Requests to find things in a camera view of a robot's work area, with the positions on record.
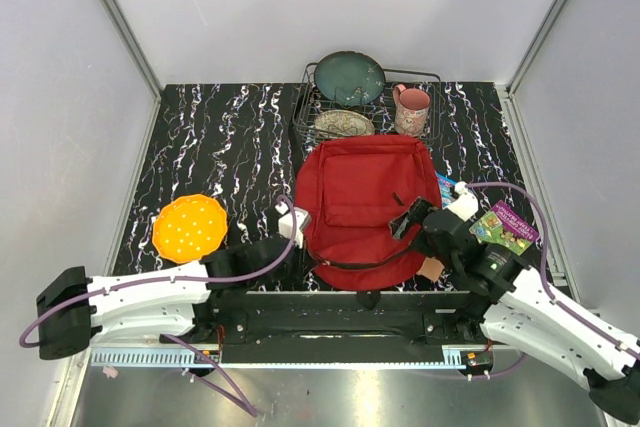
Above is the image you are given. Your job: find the blue paperback book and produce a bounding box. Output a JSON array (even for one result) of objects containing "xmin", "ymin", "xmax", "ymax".
[{"xmin": 437, "ymin": 173, "xmax": 457, "ymax": 208}]

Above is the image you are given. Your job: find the red backpack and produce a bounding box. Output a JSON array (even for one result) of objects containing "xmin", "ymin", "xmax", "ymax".
[{"xmin": 294, "ymin": 135, "xmax": 442, "ymax": 291}]

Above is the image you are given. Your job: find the purple treehouse book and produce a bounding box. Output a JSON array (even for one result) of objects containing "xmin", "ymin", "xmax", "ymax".
[{"xmin": 470, "ymin": 201, "xmax": 540, "ymax": 255}]

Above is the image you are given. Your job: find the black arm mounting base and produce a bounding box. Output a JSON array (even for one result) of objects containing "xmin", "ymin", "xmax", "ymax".
[{"xmin": 183, "ymin": 289, "xmax": 489, "ymax": 345}]

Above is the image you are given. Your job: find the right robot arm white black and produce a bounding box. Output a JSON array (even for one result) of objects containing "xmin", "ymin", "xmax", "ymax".
[{"xmin": 389, "ymin": 198, "xmax": 639, "ymax": 425}]

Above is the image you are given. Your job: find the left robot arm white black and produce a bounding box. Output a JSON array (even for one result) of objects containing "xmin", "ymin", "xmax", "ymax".
[{"xmin": 32, "ymin": 235, "xmax": 300, "ymax": 360}]

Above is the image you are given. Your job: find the orange perforated plate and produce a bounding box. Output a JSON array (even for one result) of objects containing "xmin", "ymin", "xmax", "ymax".
[{"xmin": 151, "ymin": 194, "xmax": 228, "ymax": 264}]

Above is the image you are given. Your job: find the patterned beige plate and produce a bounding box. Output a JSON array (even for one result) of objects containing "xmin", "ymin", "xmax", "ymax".
[{"xmin": 313, "ymin": 109, "xmax": 375, "ymax": 139}]

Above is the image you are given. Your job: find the pink patterned mug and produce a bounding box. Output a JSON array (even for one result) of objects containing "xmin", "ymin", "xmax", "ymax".
[{"xmin": 392, "ymin": 84, "xmax": 431, "ymax": 137}]

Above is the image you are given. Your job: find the teal ceramic plate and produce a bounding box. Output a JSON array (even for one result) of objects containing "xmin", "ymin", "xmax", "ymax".
[{"xmin": 313, "ymin": 51, "xmax": 386, "ymax": 107}]

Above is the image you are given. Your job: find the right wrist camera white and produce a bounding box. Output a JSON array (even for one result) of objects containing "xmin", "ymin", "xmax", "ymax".
[{"xmin": 444, "ymin": 182, "xmax": 479, "ymax": 222}]

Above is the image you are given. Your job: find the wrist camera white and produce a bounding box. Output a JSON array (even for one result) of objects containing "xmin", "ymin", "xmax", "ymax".
[
  {"xmin": 444, "ymin": 182, "xmax": 479, "ymax": 222},
  {"xmin": 276, "ymin": 196, "xmax": 311, "ymax": 248}
]

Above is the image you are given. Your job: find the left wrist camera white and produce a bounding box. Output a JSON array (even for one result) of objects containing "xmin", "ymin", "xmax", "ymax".
[{"xmin": 276, "ymin": 196, "xmax": 311, "ymax": 248}]

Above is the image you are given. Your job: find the aluminium frame rail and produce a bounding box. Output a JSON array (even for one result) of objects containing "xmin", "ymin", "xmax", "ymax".
[{"xmin": 87, "ymin": 336, "xmax": 486, "ymax": 370}]

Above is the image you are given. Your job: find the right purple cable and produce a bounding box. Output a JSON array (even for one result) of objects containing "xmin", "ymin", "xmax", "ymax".
[{"xmin": 467, "ymin": 181, "xmax": 640, "ymax": 381}]

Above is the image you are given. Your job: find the black wire dish rack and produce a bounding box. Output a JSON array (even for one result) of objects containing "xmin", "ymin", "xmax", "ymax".
[{"xmin": 289, "ymin": 62, "xmax": 445, "ymax": 145}]

